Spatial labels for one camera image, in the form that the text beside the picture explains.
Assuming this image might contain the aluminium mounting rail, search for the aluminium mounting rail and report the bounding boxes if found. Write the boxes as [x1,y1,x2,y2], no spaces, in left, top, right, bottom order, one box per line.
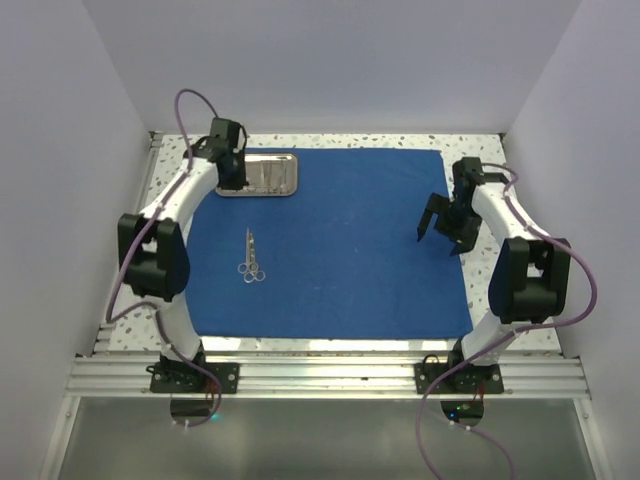
[64,352,590,400]

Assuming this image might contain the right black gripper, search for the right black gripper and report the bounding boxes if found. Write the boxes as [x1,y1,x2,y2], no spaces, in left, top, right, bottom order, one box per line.
[418,193,483,257]

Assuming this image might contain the blue cloth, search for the blue cloth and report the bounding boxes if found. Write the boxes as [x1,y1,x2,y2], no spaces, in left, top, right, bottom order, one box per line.
[185,149,472,339]

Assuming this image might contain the steel forceps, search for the steel forceps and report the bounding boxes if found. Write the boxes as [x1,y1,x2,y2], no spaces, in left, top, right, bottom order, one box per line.
[277,157,288,194]

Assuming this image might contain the steel tweezers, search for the steel tweezers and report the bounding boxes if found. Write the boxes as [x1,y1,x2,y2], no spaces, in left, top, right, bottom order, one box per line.
[261,160,272,195]

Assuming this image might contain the steel instrument tray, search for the steel instrument tray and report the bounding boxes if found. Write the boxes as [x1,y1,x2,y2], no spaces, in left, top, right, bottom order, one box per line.
[215,152,298,198]

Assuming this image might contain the small steel scissors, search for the small steel scissors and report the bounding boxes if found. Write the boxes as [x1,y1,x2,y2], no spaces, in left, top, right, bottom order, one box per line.
[238,235,266,283]

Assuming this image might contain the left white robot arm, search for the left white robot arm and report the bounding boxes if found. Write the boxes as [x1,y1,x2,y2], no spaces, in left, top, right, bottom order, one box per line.
[106,118,247,393]

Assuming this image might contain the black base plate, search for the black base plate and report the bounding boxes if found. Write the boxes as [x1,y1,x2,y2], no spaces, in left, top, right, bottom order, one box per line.
[413,362,505,395]
[146,361,240,394]

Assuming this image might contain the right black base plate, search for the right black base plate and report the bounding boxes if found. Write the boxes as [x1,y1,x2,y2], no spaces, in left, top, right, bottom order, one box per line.
[413,362,505,395]

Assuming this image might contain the large steel scissors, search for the large steel scissors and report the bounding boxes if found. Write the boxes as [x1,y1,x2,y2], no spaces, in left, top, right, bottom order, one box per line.
[237,229,259,275]

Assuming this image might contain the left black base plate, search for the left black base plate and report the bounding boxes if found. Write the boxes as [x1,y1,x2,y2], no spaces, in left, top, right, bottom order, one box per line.
[146,361,240,394]

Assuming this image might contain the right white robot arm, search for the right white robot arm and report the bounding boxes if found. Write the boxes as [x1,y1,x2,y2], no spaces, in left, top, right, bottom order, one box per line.
[417,157,571,393]

